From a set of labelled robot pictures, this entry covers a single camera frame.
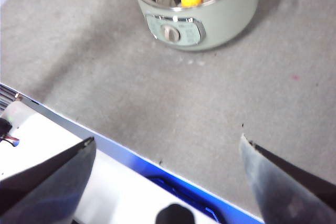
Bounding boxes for red and black wires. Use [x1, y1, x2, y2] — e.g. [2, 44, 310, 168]
[0, 118, 20, 148]

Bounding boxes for sage green electric pot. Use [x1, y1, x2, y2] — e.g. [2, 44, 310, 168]
[128, 0, 278, 51]

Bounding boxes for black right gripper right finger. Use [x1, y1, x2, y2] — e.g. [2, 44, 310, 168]
[240, 133, 336, 224]

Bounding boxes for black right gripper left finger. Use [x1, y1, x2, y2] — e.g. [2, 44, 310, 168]
[0, 136, 97, 224]

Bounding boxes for white cylinder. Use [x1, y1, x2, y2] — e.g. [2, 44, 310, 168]
[0, 100, 36, 130]

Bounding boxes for black rounded device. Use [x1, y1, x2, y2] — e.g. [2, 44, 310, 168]
[155, 202, 195, 224]

